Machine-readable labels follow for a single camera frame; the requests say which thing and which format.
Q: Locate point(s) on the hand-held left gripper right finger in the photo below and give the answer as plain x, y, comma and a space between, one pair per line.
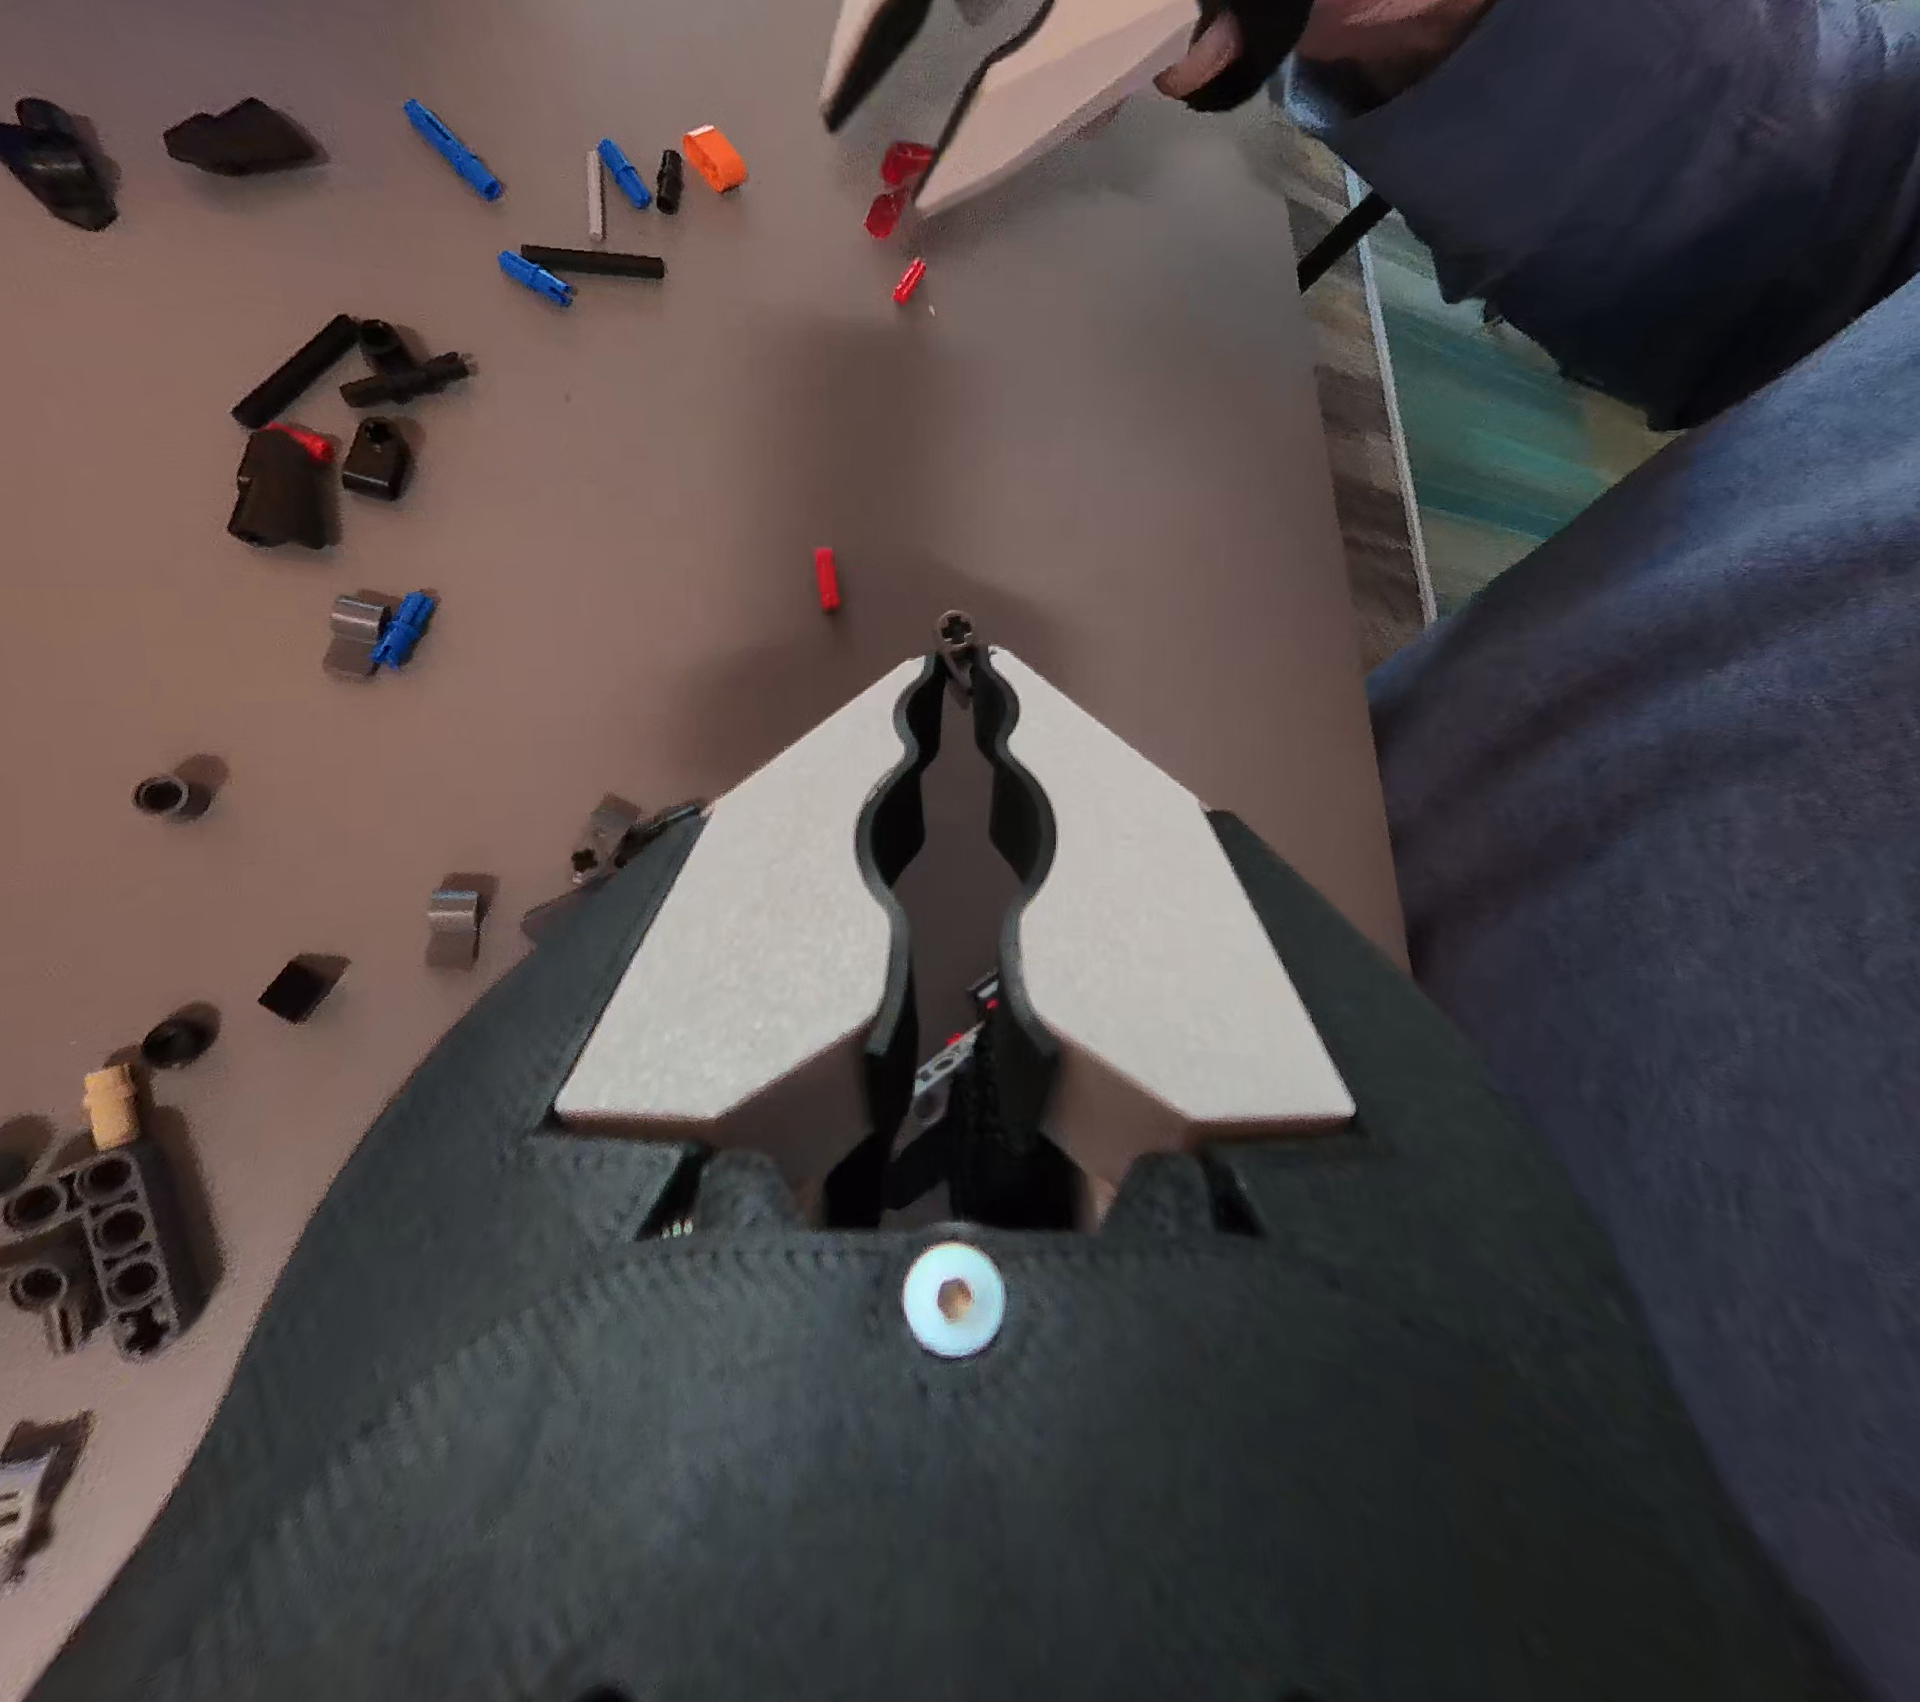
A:
1168, 970

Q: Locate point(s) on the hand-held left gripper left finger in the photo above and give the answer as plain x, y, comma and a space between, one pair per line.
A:
750, 952

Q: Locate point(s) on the black lego connector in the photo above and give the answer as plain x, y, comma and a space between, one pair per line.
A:
672, 819
387, 345

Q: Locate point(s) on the dark grey lego connector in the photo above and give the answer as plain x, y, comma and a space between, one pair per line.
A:
603, 831

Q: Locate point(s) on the transparent red lego piece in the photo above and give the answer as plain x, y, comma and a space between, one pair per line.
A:
906, 162
883, 215

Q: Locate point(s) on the orange lego piece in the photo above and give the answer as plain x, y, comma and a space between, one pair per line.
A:
716, 157

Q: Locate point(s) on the white lego axle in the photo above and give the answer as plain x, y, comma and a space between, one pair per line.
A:
594, 195

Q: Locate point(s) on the black lego slope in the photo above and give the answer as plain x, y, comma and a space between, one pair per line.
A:
300, 989

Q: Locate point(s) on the black lego axle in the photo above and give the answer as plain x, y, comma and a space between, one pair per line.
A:
594, 262

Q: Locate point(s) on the long blue lego pin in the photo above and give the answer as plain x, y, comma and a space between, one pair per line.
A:
451, 147

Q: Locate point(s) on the black lego bush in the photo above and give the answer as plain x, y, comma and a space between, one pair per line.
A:
178, 1038

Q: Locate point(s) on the dark grey lego bush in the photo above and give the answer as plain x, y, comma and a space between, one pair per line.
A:
176, 790

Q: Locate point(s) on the black lego brick with hole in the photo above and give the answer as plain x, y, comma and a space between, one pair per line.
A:
374, 456

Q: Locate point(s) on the tan lego pin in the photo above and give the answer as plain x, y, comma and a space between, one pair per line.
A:
114, 1105

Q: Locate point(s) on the black lego panel red pin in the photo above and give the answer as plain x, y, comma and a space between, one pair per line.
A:
282, 486

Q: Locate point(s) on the black lego axle pin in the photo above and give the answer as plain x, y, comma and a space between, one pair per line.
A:
403, 379

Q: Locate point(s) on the dark grey lego beam assembly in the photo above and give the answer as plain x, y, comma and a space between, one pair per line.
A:
104, 1238

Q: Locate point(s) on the black lego wedge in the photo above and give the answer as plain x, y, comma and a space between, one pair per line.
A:
239, 139

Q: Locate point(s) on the black lego beam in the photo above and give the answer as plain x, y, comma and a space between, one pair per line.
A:
292, 372

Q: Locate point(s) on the grey lego panel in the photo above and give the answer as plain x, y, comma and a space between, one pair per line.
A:
36, 1493

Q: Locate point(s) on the black lego piece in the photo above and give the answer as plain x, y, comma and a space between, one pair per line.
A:
62, 165

